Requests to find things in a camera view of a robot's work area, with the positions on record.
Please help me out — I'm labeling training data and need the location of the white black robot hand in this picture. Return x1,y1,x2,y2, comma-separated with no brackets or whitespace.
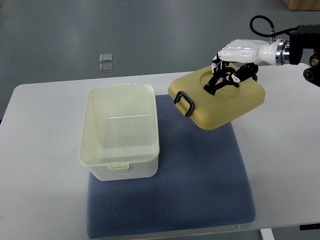
203,39,287,96

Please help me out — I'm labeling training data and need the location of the yellow box lid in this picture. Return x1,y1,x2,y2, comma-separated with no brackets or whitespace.
168,66,265,131

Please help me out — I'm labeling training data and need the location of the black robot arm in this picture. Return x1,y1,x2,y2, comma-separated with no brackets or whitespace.
276,24,320,86

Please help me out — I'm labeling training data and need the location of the brown cardboard box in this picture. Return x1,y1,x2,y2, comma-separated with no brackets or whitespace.
284,0,320,11

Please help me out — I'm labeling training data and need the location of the white storage box base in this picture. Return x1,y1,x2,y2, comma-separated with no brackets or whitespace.
79,83,160,181

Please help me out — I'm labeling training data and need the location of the blue grey fabric mat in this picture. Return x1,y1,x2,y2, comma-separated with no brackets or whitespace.
86,95,256,239

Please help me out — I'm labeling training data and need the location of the upper grey floor plate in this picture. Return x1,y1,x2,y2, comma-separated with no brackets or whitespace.
99,53,113,63

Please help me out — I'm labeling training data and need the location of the white table leg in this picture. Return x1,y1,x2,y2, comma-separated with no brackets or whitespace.
260,228,275,240

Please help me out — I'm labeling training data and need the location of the black table control panel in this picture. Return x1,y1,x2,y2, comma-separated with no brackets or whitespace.
299,223,320,231

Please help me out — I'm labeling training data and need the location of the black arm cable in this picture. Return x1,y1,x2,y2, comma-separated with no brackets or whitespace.
249,15,298,43

